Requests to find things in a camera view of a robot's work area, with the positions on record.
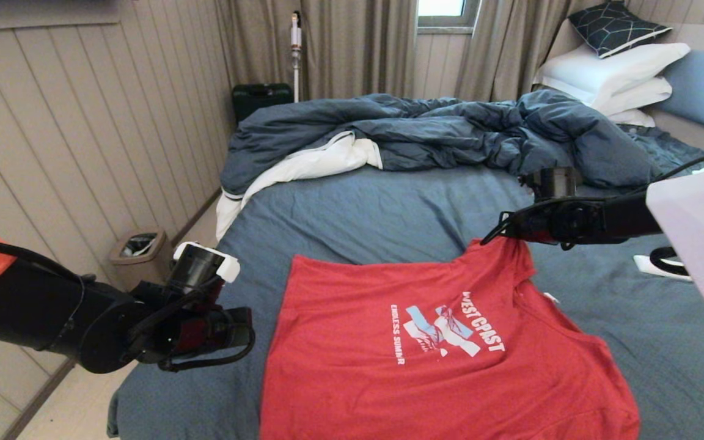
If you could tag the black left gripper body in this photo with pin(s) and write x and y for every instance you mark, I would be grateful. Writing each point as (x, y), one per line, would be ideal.
(202, 333)

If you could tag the dark blue crumpled duvet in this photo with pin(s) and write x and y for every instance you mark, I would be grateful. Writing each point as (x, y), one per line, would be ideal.
(450, 131)

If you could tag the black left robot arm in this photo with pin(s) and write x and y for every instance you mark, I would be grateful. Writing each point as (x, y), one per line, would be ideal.
(22, 311)

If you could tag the black hard-shell suitcase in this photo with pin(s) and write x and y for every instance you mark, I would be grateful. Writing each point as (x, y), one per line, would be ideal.
(260, 101)

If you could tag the blue-grey bed sheet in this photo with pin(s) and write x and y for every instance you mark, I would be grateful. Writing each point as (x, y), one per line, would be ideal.
(358, 214)

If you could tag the large white pillow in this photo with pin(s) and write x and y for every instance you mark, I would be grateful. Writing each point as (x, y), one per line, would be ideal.
(608, 70)

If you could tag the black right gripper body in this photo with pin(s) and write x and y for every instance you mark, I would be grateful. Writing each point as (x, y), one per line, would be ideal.
(541, 223)

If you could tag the medium white pillow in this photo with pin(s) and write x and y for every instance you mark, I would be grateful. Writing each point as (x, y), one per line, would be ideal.
(636, 95)

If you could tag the thin grey metal rod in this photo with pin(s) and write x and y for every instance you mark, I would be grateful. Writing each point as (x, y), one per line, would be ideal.
(196, 250)

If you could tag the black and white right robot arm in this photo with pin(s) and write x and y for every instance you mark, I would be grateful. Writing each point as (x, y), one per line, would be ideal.
(694, 226)

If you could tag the dark geometric patterned cushion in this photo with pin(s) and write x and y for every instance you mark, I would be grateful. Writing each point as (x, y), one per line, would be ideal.
(612, 29)

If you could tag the brown square trash bin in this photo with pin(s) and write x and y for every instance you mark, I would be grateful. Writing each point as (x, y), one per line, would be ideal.
(138, 247)

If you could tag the red printed t-shirt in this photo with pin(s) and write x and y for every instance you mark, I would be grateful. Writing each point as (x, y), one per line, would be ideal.
(419, 379)

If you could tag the flat white pillow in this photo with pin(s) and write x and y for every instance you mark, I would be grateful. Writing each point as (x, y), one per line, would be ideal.
(632, 118)

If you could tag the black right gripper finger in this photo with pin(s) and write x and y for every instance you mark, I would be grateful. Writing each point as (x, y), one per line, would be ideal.
(489, 237)

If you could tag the grey framed window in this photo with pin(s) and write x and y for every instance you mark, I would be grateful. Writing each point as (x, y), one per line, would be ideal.
(440, 7)

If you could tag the narrow beige curtain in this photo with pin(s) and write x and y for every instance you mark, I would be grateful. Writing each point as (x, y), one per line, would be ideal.
(498, 49)

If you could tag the white stick vacuum cleaner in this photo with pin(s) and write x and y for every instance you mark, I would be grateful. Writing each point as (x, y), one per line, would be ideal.
(296, 36)

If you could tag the wide beige curtain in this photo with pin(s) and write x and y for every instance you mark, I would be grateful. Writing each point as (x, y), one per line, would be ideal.
(352, 49)

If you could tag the white remote control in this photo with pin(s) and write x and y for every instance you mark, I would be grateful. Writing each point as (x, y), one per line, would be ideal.
(645, 264)

